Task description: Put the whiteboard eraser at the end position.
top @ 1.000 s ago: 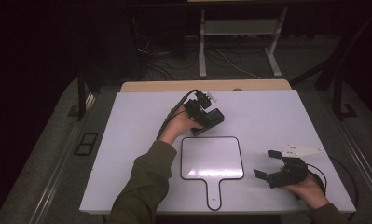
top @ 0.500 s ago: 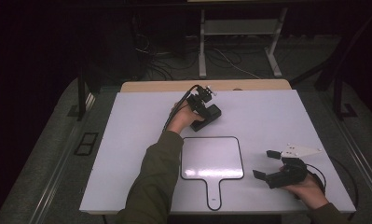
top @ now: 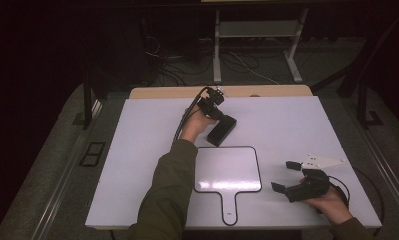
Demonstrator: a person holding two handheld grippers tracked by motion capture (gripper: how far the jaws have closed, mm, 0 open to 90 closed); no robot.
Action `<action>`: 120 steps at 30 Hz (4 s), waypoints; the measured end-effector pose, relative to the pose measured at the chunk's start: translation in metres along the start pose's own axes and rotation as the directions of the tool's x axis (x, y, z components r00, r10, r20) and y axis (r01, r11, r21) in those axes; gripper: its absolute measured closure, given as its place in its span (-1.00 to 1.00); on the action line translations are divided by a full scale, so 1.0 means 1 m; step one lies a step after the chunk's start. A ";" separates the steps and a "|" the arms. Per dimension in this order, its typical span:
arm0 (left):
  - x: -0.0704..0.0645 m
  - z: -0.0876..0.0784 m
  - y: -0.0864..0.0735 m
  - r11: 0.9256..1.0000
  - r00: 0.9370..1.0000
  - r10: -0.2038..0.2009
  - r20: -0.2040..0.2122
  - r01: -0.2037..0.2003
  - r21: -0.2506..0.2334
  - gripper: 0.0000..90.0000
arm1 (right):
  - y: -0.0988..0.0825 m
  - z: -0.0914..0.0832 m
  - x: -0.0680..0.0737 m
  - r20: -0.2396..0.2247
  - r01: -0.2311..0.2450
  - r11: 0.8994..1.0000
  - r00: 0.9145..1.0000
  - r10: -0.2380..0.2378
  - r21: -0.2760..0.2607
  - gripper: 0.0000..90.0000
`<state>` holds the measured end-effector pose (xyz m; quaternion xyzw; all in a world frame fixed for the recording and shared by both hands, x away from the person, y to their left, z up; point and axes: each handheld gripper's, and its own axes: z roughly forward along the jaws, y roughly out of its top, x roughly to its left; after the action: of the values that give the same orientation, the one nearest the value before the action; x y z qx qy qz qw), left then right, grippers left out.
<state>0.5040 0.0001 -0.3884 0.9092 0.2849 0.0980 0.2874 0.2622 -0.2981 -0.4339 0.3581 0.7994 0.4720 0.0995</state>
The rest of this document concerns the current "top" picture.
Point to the black floor socket frame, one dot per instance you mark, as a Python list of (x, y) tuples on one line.
[(93, 154)]

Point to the metal floor rail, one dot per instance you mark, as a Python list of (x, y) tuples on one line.
[(392, 180), (58, 190)]

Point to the black whiteboard eraser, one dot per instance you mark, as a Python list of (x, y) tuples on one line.
[(222, 133)]

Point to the white metal stand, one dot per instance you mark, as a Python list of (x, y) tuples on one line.
[(217, 56)]

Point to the person's right hand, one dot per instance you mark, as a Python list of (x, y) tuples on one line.
[(335, 206)]

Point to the person's left hand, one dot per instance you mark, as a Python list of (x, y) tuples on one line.
[(193, 126)]

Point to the black metal stand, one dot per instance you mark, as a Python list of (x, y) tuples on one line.
[(363, 100)]

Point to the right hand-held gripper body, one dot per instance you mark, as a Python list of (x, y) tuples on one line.
[(312, 190)]

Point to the small handheld whiteboard paddle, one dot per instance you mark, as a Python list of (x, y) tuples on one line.
[(230, 166)]

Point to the light wooden table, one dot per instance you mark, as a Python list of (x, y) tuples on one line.
[(270, 91)]

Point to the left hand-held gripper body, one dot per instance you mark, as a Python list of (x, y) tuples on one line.
[(211, 105)]

